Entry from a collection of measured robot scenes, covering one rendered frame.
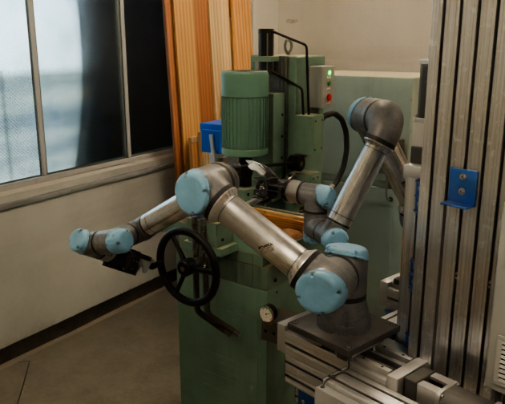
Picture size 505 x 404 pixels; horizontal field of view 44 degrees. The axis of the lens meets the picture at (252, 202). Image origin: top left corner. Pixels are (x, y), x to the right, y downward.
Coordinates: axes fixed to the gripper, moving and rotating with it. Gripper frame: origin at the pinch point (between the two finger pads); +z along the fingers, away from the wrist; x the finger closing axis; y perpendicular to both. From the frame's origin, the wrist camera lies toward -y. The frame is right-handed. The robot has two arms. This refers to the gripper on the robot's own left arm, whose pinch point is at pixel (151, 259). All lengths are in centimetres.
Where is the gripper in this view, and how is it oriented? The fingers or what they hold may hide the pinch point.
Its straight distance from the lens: 222.5
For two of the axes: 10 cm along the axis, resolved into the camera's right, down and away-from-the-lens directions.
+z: 5.1, 3.1, 8.0
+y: -3.0, 9.4, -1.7
